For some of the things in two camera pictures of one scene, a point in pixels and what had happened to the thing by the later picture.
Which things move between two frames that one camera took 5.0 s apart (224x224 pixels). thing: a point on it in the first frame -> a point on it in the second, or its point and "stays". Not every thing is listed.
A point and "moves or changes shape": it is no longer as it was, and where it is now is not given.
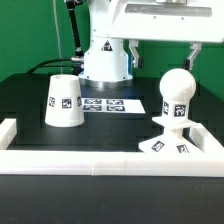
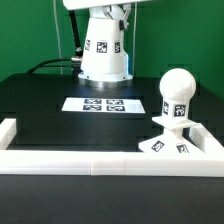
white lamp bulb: x=177 y=86 stays
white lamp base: x=173 y=141 stays
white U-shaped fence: x=209 y=163 stays
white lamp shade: x=64 y=103 moves or changes shape
